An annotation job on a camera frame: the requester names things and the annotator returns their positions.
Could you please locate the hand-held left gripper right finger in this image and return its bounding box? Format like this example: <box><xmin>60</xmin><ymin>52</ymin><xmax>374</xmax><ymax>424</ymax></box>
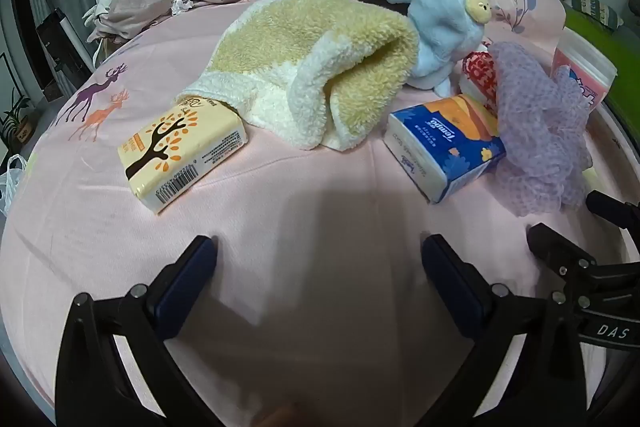
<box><xmin>421</xmin><ymin>234</ymin><xmax>588</xmax><ymax>427</ymax></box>

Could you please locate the red and white sock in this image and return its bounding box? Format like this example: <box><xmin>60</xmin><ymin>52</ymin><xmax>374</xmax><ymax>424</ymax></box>
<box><xmin>459</xmin><ymin>49</ymin><xmax>501</xmax><ymax>112</ymax></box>

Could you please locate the yellow tree-print tissue pack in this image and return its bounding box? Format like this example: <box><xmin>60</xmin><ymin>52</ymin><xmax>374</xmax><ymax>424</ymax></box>
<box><xmin>117</xmin><ymin>96</ymin><xmax>249</xmax><ymax>214</ymax></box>

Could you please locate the pink printed bed sheet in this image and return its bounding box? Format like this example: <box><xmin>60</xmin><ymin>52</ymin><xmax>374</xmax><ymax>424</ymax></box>
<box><xmin>0</xmin><ymin>0</ymin><xmax>640</xmax><ymax>427</ymax></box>

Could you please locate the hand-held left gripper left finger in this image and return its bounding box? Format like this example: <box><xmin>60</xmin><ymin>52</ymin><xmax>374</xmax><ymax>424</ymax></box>
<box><xmin>54</xmin><ymin>234</ymin><xmax>221</xmax><ymax>427</ymax></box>

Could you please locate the mesh bath pouf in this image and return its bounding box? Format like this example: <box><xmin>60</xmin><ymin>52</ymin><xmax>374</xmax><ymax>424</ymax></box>
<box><xmin>487</xmin><ymin>41</ymin><xmax>596</xmax><ymax>217</ymax></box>

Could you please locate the striped cushion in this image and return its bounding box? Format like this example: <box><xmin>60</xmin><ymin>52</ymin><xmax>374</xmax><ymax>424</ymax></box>
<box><xmin>571</xmin><ymin>0</ymin><xmax>625</xmax><ymax>31</ymax></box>

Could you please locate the potted plant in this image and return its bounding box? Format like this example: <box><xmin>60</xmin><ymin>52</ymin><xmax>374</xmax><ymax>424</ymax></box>
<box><xmin>0</xmin><ymin>94</ymin><xmax>33</xmax><ymax>142</ymax></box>

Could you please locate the white plastic bag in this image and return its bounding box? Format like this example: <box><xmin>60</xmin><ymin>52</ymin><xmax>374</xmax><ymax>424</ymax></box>
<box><xmin>0</xmin><ymin>154</ymin><xmax>28</xmax><ymax>218</ymax></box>

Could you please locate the yellow and white fleece towel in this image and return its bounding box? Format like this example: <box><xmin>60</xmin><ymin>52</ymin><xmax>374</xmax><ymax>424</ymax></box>
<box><xmin>172</xmin><ymin>0</ymin><xmax>420</xmax><ymax>152</ymax></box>

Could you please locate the light blue plush toy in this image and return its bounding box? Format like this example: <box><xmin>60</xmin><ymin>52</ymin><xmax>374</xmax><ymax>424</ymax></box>
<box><xmin>382</xmin><ymin>0</ymin><xmax>498</xmax><ymax>100</ymax></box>

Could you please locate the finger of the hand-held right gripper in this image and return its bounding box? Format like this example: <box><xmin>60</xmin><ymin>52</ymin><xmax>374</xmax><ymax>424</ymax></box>
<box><xmin>585</xmin><ymin>189</ymin><xmax>640</xmax><ymax>228</ymax></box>
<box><xmin>526</xmin><ymin>222</ymin><xmax>640</xmax><ymax>303</ymax></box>

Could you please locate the blue and orange tissue pack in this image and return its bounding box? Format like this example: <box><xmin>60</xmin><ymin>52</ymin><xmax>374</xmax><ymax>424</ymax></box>
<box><xmin>384</xmin><ymin>94</ymin><xmax>507</xmax><ymax>204</ymax></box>

